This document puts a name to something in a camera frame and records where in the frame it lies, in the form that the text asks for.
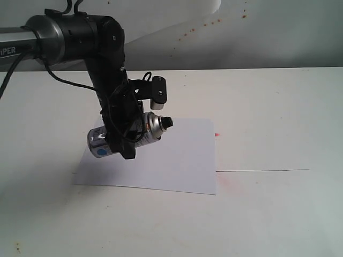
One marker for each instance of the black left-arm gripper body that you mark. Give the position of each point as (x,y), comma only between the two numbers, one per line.
(120,111)

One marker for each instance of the silver spray paint can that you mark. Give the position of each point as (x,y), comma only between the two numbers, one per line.
(149,129)

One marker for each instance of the white backdrop sheet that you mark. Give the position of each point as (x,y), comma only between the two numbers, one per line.
(138,18)

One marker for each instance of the white paper sheet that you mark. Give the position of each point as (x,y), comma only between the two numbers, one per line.
(183,160)

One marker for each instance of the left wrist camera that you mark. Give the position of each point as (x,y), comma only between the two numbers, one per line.
(154,90)

